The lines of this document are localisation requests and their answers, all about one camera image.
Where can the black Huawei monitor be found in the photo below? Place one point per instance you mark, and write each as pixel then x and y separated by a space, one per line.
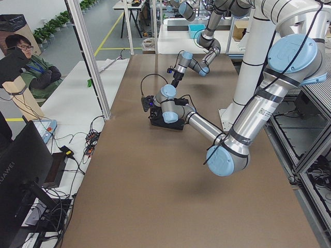
pixel 24 168

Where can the black graphic t-shirt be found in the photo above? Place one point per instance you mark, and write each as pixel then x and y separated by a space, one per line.
pixel 169 120

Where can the seated person in green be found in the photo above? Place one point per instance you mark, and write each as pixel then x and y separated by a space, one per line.
pixel 41 77

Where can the power strip with plugs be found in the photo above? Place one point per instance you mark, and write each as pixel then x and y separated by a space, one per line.
pixel 90 142

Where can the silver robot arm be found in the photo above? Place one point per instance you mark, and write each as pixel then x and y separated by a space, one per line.
pixel 285 50
pixel 205 38

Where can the teach pendant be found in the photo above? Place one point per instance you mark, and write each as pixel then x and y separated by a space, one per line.
pixel 45 128

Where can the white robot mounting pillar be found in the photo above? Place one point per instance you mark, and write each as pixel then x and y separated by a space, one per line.
pixel 260 38

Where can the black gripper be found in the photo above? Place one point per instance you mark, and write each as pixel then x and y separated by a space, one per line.
pixel 155 113
pixel 177 76

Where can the aluminium frame post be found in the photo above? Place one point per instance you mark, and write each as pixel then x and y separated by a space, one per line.
pixel 77 21

